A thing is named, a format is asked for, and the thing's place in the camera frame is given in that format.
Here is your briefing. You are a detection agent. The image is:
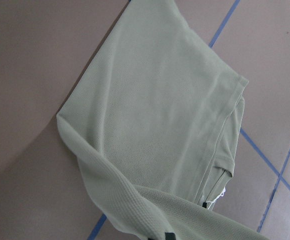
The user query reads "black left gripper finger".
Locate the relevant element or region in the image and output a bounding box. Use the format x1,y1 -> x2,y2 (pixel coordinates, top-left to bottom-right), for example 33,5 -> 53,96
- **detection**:
164,232 -> 176,240

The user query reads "olive green long-sleeve shirt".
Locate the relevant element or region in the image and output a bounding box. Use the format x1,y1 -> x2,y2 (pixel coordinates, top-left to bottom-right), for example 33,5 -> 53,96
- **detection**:
56,0 -> 263,240

